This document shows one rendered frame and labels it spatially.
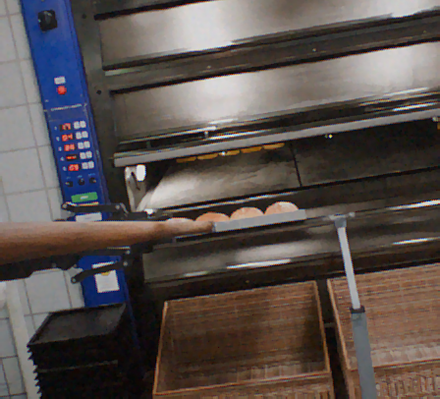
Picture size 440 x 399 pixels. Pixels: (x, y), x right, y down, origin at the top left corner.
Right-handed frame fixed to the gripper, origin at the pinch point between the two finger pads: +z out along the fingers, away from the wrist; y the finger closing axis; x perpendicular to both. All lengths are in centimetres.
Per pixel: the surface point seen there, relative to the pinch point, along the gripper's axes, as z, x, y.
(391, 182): 60, -152, -6
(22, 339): -81, -162, 31
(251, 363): 2, -158, 50
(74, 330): -52, -131, 27
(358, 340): 37, -102, 38
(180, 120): -9, -143, -38
